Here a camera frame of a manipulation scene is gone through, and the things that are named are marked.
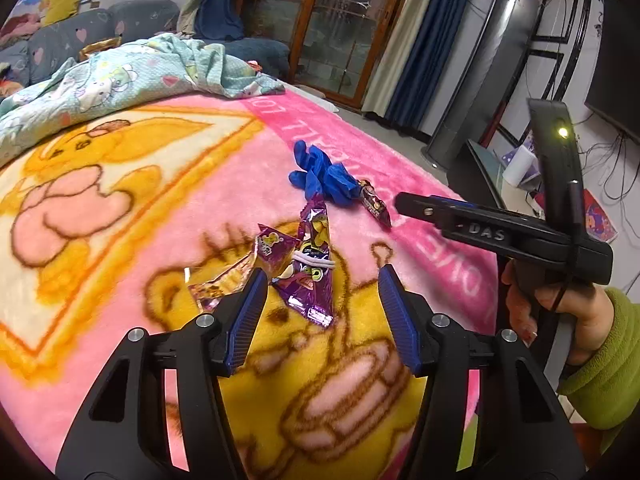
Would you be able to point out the blue crumpled glove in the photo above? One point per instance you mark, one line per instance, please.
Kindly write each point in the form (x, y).
(325, 172)

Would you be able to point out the white curtain lining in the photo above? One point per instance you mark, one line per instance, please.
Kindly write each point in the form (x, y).
(395, 50)

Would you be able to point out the yellow pillow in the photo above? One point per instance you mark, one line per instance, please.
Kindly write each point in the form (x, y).
(61, 9)

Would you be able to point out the beige curtain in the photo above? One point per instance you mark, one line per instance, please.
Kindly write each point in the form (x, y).
(189, 12)

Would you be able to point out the dark glass top stand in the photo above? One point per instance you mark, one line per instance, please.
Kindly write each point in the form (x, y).
(475, 170)

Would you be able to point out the light blue printed blanket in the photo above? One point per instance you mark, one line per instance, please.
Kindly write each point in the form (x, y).
(125, 75)

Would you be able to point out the person's right forearm green sleeve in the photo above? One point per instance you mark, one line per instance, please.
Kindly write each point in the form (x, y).
(615, 375)

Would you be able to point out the black flat television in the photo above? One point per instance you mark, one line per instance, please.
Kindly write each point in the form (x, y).
(620, 60)

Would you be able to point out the pink cloth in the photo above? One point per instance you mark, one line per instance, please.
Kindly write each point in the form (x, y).
(17, 24)

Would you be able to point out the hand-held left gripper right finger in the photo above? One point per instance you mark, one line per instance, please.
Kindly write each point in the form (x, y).
(395, 310)

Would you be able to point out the grey blue fabric sofa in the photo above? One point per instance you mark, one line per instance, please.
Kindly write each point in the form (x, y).
(65, 35)

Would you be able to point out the folded purple snack wrapper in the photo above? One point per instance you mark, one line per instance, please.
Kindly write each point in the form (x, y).
(272, 247)

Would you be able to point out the white elastic band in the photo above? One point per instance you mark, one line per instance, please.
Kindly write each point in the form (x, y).
(312, 260)

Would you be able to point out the grey tower air conditioner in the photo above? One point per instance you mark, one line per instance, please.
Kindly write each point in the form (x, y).
(485, 70)

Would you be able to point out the gold foil packet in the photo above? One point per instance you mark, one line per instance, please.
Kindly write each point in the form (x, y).
(100, 46)

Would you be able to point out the white tissue roll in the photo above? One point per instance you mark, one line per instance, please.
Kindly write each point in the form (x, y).
(520, 165)

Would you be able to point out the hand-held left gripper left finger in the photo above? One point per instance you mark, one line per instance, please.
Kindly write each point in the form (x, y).
(247, 310)

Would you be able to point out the blue curtain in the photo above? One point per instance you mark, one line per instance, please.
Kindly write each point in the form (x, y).
(435, 45)
(222, 0)

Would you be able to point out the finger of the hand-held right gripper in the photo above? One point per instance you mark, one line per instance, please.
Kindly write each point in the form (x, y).
(420, 206)

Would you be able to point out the wooden framed glass door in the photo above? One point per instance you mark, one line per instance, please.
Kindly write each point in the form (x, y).
(330, 25)

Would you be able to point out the pink printed blanket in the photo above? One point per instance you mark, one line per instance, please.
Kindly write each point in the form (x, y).
(150, 240)

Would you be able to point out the clear purple wrapper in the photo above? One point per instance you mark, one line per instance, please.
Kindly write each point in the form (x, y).
(220, 285)

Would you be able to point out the person's right hand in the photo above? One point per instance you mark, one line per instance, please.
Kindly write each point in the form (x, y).
(590, 320)

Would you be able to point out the small purple candy wrapper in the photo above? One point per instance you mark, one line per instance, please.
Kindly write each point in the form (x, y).
(375, 205)

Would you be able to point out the colourful printed paper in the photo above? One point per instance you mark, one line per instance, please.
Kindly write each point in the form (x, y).
(600, 215)

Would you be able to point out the long purple snack wrapper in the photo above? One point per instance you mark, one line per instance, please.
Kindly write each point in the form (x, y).
(315, 230)

